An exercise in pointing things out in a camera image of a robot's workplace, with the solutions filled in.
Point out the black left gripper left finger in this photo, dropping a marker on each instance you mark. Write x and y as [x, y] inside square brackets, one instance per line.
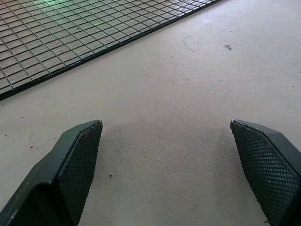
[61, 174]

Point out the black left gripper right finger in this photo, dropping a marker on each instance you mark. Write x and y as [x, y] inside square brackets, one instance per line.
[268, 164]

